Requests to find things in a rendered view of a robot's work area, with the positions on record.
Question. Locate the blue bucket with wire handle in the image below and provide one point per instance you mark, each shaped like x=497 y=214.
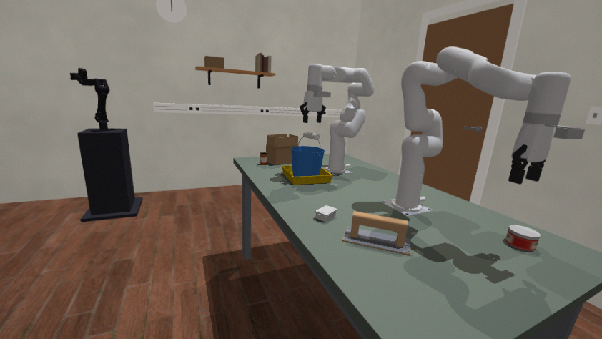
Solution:
x=306 y=160

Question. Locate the yellow shallow tray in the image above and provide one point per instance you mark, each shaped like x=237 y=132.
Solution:
x=324 y=177

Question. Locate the brown cardboard box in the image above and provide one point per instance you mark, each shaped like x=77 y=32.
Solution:
x=278 y=148

